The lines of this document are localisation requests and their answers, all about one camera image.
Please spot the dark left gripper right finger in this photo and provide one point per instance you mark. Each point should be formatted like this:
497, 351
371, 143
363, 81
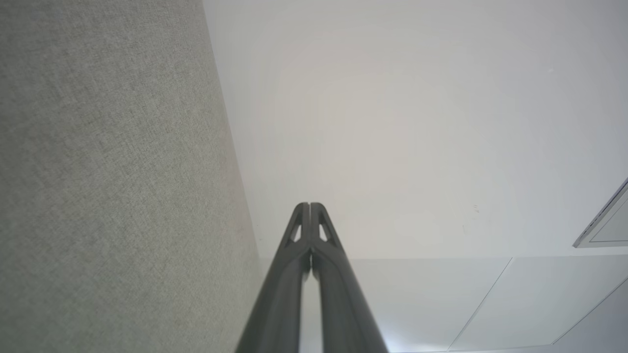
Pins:
343, 304

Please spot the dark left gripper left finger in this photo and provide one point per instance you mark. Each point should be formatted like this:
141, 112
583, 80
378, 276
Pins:
282, 294

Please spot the grey framed panel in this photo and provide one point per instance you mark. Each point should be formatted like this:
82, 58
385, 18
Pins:
611, 228

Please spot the grey fabric sofa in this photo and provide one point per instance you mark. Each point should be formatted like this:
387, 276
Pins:
98, 171

